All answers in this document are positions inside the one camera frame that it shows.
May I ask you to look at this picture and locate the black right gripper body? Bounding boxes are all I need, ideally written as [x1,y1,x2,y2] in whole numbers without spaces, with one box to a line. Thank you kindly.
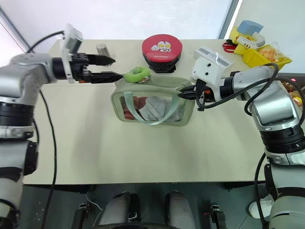
[195,81,215,103]

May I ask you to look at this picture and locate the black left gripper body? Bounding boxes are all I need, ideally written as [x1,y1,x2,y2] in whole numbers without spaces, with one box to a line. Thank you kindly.
[70,53,93,84]

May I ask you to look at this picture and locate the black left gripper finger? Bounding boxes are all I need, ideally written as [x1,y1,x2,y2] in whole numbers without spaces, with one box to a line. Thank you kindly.
[87,54,117,66]
[91,71,123,84]

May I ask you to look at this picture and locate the green plush ring keychain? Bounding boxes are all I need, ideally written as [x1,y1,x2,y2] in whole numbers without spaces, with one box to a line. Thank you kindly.
[124,66,151,84]

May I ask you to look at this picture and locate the green clear-front zip pouch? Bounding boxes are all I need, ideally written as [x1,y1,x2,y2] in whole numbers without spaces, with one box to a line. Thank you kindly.
[110,76,196,127]

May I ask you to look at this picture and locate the grey cloth in pouch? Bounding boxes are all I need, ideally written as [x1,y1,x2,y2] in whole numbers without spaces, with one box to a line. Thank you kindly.
[139,96,182,123]

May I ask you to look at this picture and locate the red item in pouch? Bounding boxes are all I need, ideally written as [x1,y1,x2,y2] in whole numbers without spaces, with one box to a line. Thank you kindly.
[123,96,146,120]

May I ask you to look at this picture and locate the clear glass cup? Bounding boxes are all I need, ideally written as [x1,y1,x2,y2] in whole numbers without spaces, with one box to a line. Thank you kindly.
[95,43,108,57]

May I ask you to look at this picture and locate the red-lidded round black case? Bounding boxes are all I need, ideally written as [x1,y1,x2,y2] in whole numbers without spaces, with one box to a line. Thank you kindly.
[141,33,183,73]

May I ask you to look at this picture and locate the yellow plastic bin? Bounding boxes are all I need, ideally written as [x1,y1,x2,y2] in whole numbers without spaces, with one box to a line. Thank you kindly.
[229,25,263,56]
[242,43,293,70]

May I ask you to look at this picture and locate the white tube with orange print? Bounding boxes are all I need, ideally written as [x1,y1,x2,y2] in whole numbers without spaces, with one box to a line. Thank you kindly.
[235,35,257,49]

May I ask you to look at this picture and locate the small white box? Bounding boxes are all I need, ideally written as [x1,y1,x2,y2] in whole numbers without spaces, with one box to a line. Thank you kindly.
[251,31,266,48]

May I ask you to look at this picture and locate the clear bag of orange snacks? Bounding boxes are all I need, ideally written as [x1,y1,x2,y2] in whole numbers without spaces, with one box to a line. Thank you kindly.
[258,41,287,63]

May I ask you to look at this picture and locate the blue foam block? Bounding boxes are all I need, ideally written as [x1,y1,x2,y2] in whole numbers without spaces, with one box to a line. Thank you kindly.
[236,20,264,37]

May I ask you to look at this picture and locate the orange packaged snacks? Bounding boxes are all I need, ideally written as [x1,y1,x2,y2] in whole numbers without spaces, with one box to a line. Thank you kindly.
[282,80,304,106]

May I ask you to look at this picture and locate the grey robot leg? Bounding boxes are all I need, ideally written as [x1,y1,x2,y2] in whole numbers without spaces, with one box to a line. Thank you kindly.
[98,191,141,228]
[165,190,193,228]

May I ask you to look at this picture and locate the white object on floor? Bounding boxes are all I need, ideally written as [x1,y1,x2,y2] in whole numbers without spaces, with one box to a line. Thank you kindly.
[248,194,275,219]

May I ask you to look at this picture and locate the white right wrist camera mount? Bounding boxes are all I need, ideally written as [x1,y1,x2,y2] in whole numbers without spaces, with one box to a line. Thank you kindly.
[189,56,226,91]

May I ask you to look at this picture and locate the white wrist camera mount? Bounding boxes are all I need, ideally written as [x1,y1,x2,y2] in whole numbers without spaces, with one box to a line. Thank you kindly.
[60,23,84,83]
[189,56,226,91]

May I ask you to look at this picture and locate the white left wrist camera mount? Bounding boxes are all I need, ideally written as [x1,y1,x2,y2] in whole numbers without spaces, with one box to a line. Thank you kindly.
[60,23,84,83]

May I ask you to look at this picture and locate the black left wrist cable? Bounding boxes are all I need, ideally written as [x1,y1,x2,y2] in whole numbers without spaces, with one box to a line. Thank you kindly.
[27,30,66,54]

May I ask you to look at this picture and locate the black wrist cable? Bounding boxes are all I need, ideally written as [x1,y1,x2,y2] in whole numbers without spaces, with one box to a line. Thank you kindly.
[196,62,280,116]
[27,30,66,54]

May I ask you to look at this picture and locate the red-handled scissors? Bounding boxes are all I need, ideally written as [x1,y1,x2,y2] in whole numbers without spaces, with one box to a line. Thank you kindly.
[222,39,239,53]

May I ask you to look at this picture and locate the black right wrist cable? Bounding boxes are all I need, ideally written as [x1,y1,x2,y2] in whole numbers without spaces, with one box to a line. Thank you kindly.
[196,62,280,116]

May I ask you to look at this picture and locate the dark grey window post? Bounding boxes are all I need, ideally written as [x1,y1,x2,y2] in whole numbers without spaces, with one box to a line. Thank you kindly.
[0,6,32,54]
[217,0,243,40]

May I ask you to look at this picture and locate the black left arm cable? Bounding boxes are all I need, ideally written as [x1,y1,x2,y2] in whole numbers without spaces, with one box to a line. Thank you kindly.
[35,90,57,229]

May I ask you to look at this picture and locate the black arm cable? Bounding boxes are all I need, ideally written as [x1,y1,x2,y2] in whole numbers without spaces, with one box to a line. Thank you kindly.
[35,90,57,229]
[254,152,267,227]

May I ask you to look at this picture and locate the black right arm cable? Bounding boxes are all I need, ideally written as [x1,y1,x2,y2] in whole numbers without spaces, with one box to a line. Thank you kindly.
[254,152,267,227]

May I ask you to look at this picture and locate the black floor bracket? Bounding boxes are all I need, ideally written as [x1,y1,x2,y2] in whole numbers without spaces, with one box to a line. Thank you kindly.
[71,202,92,229]
[204,203,227,229]

